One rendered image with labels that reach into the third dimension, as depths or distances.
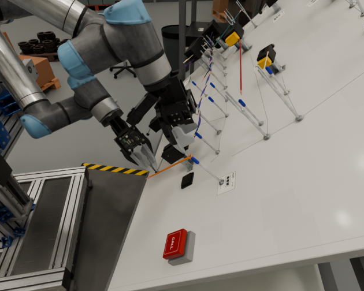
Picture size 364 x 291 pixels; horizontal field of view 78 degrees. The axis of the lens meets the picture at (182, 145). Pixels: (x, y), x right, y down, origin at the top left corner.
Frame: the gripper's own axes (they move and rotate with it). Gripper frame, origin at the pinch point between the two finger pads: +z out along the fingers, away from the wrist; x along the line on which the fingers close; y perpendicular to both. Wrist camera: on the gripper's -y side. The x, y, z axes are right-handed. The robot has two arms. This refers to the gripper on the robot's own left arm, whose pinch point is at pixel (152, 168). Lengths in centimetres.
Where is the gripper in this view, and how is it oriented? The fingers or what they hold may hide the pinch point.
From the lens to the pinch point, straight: 72.0
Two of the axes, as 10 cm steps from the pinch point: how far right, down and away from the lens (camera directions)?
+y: 2.0, -0.2, -9.8
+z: 6.1, 7.8, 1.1
